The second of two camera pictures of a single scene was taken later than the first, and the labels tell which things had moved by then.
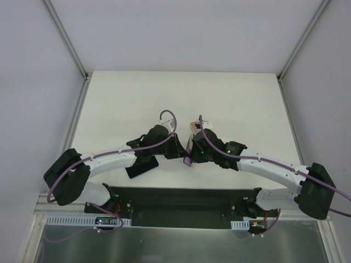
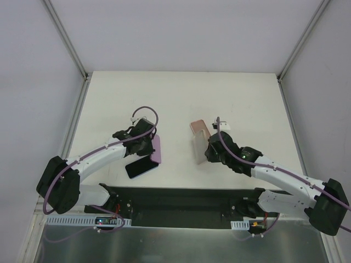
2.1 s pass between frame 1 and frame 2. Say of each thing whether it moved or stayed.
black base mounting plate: stayed
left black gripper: moved
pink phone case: stayed
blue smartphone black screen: stayed
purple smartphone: moved
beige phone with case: moved
